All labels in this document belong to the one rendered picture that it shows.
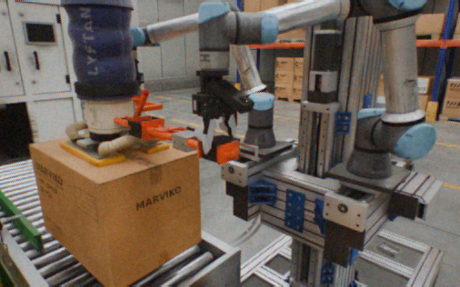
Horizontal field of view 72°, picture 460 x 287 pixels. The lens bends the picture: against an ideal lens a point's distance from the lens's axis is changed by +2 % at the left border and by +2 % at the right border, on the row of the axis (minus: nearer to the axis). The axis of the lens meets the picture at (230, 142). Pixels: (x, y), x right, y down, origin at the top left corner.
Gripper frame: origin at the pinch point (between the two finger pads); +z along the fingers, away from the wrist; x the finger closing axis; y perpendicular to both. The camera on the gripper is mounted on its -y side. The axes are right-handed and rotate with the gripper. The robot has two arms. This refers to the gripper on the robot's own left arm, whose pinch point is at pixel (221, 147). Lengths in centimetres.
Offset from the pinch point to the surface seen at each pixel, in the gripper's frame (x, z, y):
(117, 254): 17, 39, 31
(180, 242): -8, 48, 31
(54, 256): 21, 68, 89
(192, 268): -17, 67, 36
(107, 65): 4, -19, 51
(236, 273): -32, 72, 23
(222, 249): -30, 62, 31
